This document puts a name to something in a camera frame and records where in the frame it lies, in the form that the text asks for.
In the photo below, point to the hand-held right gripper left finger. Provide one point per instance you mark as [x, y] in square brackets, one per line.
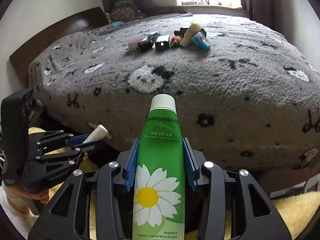
[131, 170]

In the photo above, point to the brown patterned pillow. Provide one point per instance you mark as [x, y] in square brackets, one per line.
[125, 12]

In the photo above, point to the person's left hand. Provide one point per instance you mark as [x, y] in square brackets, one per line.
[37, 197]

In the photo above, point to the white plastic tube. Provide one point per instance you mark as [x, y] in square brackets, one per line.
[96, 132]

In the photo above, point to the small black box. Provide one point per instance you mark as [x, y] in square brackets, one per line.
[145, 47]

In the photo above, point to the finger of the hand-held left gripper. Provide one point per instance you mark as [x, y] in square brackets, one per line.
[92, 147]
[75, 140]

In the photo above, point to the green hand cream tube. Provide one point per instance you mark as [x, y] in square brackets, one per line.
[160, 155]

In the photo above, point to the grey printed blanket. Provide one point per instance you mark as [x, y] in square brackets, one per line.
[200, 92]

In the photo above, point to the blue packet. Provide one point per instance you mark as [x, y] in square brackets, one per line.
[201, 41]

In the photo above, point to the yellow fluffy cloth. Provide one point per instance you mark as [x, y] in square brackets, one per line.
[300, 205]

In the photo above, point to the red white box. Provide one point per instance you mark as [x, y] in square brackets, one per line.
[136, 43]

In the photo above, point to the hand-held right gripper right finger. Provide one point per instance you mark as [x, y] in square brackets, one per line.
[190, 167]

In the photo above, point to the teal flat packet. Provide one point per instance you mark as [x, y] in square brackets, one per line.
[117, 24]

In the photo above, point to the wooden headboard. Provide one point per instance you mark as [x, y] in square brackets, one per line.
[62, 30]

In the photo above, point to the cream tube yellow cap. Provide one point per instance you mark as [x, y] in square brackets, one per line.
[188, 35]

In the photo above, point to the black box white label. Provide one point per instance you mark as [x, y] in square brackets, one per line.
[162, 43]

